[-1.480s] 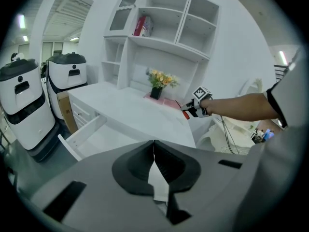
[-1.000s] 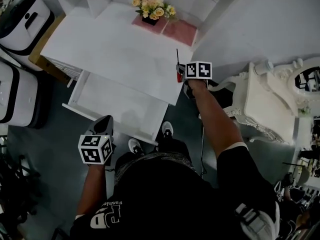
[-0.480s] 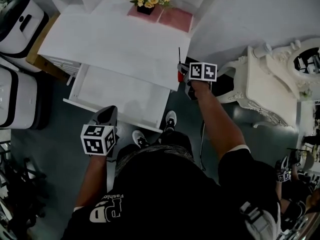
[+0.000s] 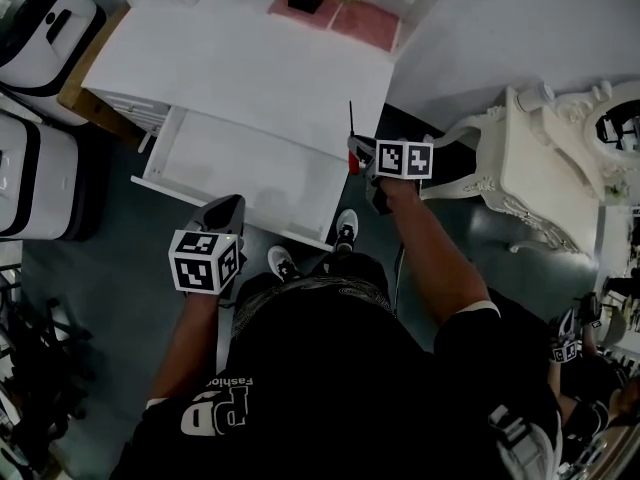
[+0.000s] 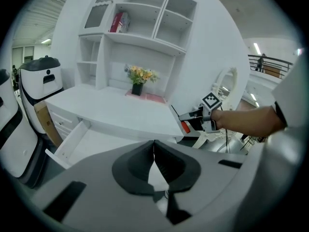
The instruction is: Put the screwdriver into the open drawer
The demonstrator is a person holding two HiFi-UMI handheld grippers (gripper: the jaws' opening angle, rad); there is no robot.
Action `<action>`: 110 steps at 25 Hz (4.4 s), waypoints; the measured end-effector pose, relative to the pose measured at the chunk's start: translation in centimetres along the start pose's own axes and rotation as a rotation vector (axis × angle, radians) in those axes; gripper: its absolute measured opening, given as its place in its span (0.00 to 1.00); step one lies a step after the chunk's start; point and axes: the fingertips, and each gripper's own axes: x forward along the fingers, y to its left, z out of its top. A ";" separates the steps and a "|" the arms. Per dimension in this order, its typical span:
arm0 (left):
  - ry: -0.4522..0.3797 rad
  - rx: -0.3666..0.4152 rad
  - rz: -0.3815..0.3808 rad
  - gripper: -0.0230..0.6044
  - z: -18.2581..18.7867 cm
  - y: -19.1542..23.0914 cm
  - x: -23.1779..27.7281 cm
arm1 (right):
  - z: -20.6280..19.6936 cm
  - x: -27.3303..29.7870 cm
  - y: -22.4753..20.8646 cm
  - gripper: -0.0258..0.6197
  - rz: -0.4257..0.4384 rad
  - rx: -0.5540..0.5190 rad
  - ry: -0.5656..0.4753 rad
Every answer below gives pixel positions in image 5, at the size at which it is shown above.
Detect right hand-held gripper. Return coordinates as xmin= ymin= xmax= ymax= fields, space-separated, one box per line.
xmin=180 ymin=92 xmax=223 ymax=132

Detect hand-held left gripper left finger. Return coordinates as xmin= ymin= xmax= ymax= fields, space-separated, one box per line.
xmin=32 ymin=140 xmax=169 ymax=232

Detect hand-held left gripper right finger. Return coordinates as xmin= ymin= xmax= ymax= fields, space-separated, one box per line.
xmin=154 ymin=140 xmax=247 ymax=232

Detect red-handled screwdriver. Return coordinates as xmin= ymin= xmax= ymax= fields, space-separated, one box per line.
xmin=170 ymin=104 xmax=192 ymax=134

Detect white drawer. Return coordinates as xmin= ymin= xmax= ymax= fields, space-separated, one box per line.
xmin=45 ymin=119 xmax=179 ymax=170

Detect person's right forearm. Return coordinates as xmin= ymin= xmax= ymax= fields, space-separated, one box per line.
xmin=213 ymin=104 xmax=283 ymax=139

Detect white ornate dressing table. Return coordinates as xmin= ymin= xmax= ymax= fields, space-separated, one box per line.
xmin=190 ymin=88 xmax=245 ymax=150

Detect pink mat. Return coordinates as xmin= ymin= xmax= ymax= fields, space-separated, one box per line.
xmin=144 ymin=92 xmax=168 ymax=104
xmin=125 ymin=90 xmax=148 ymax=99

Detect oval white-framed mirror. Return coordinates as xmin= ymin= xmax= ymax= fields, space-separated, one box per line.
xmin=215 ymin=67 xmax=239 ymax=106

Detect black square vase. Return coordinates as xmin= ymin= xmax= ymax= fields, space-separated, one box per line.
xmin=131 ymin=82 xmax=144 ymax=97

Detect yellow flower bouquet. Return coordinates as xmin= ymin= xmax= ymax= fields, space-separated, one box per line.
xmin=124 ymin=65 xmax=160 ymax=85

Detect white desk with hutch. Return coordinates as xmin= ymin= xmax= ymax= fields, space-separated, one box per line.
xmin=44 ymin=0 xmax=198 ymax=145

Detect brown cardboard box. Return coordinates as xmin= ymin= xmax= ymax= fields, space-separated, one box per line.
xmin=33 ymin=100 xmax=64 ymax=147

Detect person's black t-shirt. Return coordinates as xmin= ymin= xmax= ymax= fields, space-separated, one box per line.
xmin=274 ymin=100 xmax=289 ymax=131

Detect black metal railing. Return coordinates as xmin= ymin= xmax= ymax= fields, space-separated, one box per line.
xmin=248 ymin=54 xmax=294 ymax=79

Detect white and black robot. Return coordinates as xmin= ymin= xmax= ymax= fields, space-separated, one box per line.
xmin=18 ymin=56 xmax=65 ymax=134
xmin=0 ymin=68 xmax=44 ymax=186

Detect red book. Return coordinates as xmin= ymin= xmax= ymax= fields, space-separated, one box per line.
xmin=109 ymin=12 xmax=124 ymax=33

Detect black cable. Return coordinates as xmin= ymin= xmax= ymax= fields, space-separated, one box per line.
xmin=224 ymin=128 xmax=233 ymax=155

